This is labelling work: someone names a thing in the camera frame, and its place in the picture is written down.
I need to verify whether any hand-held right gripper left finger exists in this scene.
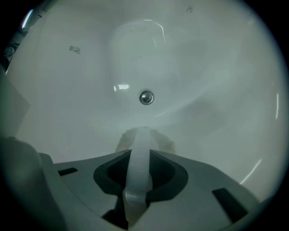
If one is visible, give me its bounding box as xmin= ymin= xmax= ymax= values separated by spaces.
xmin=38 ymin=148 xmax=132 ymax=231

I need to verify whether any white bathtub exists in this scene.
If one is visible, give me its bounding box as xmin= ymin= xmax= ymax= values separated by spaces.
xmin=4 ymin=0 xmax=286 ymax=203

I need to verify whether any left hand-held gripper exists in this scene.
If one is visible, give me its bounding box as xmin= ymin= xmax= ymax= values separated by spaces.
xmin=0 ymin=67 xmax=32 ymax=139

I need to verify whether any chrome bathtub drain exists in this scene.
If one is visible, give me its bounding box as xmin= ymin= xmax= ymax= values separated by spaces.
xmin=139 ymin=90 xmax=155 ymax=106

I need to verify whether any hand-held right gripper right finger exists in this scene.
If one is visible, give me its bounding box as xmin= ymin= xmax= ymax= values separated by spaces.
xmin=135 ymin=148 xmax=261 ymax=231

